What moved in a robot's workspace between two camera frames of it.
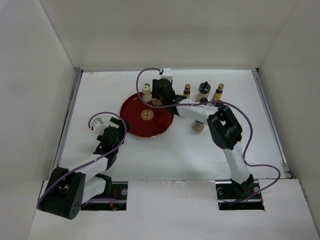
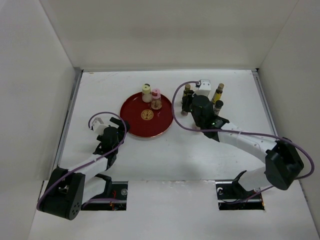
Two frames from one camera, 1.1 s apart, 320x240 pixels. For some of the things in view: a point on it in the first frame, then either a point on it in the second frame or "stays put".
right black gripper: (155, 93) to (189, 96)
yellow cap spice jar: (147, 95) stays put
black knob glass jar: (197, 126) stays put
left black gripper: (115, 121) stays put
